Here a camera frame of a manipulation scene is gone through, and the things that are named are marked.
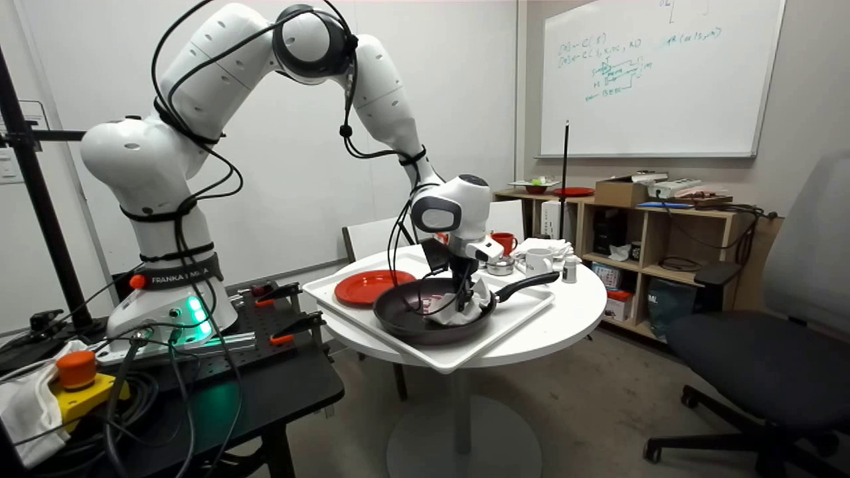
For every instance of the white cloth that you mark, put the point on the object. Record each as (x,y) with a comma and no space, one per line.
(28,414)

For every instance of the black camera stand pole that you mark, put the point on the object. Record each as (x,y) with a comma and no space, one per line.
(44,228)

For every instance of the wooden shelf unit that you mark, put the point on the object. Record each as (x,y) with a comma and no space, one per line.
(661,239)

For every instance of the black robot workbench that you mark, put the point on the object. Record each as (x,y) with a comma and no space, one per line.
(283,386)

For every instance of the red round tray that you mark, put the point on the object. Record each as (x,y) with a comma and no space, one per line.
(573,191)

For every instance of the yellow emergency stop box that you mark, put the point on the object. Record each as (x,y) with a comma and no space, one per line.
(79,379)

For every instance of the black frying pan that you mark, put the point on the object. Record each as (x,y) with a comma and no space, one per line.
(408,318)

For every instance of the red white small box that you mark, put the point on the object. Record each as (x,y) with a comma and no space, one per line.
(619,305)

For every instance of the white square tray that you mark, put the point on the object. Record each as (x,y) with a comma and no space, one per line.
(354,318)

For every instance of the red mug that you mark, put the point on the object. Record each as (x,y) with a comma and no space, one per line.
(506,244)

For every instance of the grey office chair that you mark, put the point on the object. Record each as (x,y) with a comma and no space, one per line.
(760,361)

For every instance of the silver salt shaker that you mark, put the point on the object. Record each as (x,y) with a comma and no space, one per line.
(570,272)

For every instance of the red plate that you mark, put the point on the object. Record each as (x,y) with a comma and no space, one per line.
(368,288)

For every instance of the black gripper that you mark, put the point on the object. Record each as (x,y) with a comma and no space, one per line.
(453,259)

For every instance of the thin black pole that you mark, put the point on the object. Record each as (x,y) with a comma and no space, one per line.
(564,176)

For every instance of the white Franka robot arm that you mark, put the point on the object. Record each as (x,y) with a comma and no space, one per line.
(161,167)

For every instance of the dark storage bin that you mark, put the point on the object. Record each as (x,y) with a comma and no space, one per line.
(671,309)

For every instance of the round white pedestal table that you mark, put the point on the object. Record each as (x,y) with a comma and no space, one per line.
(566,326)

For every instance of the brown cardboard box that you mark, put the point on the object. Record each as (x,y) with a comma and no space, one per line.
(619,191)

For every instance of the wall whiteboard with writing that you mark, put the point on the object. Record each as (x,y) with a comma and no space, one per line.
(674,95)

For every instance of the stack of books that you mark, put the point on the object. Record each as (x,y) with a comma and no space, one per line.
(678,187)

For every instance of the small silver metal pot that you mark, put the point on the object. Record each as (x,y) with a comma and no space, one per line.
(501,265)

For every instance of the black orange clamp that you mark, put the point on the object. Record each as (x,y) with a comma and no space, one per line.
(274,293)
(295,326)

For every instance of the white board panel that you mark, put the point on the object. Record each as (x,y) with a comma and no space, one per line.
(506,216)
(374,239)

